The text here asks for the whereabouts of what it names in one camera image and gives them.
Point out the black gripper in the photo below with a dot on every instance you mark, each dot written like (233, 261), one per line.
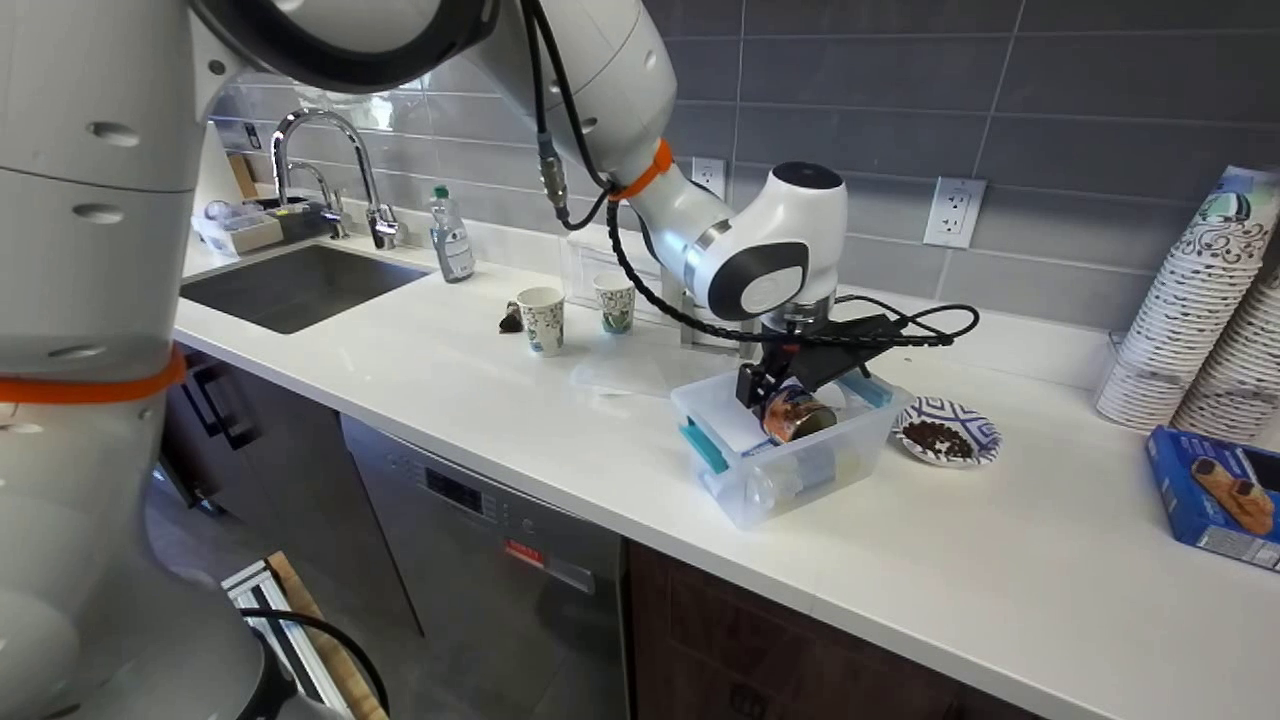
(823, 353)

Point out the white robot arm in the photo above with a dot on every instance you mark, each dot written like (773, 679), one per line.
(80, 267)

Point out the clear plastic container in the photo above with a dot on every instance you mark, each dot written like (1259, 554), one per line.
(800, 487)

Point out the blue patterned plate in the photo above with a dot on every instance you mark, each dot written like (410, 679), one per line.
(947, 439)

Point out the patterned paper cup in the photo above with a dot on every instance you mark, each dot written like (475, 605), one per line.
(541, 322)
(616, 308)

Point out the brown wooden cabinet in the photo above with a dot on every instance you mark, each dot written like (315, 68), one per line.
(745, 654)

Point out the stainless steel dishwasher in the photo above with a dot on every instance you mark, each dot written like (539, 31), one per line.
(506, 587)

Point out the clear bottle with green cap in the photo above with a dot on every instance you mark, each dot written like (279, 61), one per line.
(455, 245)

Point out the blue snack box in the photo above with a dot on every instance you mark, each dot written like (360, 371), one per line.
(1203, 502)

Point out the chrome faucet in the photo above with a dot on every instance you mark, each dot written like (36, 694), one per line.
(384, 224)

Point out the steel sink basin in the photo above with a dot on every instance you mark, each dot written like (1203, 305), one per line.
(293, 284)

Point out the wooden plank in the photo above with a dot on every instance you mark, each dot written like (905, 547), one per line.
(315, 622)

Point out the white wall outlet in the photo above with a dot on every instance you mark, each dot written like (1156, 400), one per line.
(955, 212)
(710, 177)

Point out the white frame piece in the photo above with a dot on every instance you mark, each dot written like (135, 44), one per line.
(267, 614)

